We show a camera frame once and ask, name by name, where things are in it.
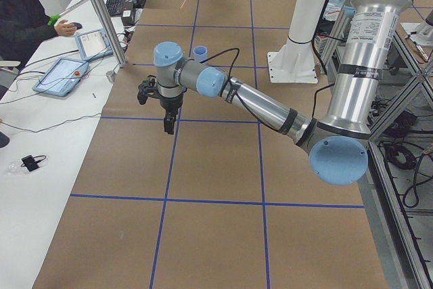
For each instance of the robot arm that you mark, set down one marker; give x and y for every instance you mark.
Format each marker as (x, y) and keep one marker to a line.
(334, 143)

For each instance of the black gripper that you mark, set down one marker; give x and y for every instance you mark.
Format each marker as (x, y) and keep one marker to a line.
(170, 103)

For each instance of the operator's hand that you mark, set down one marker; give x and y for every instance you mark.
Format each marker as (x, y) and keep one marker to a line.
(65, 29)

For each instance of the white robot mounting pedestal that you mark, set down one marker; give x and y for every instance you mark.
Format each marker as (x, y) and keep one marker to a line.
(294, 62)

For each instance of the teach pendant near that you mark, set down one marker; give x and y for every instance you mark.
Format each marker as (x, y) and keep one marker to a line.
(62, 77)

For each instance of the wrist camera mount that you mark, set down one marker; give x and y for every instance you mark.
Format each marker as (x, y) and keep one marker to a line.
(148, 89)

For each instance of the aluminium frame post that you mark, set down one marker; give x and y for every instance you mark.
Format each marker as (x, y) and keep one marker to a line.
(105, 19)

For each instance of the small black device with cable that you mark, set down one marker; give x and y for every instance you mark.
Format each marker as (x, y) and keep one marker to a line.
(31, 163)

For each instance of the black computer mouse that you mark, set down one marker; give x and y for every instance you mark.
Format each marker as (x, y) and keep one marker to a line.
(77, 25)

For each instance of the seated person in black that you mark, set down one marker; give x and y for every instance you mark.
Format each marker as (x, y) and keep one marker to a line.
(24, 26)

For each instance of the light blue plastic cup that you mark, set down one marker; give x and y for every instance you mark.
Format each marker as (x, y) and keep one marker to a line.
(200, 53)

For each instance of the teach pendant far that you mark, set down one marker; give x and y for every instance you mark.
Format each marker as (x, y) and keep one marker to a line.
(93, 45)

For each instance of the teach pendant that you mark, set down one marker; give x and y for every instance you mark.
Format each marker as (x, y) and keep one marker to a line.
(62, 77)
(93, 45)

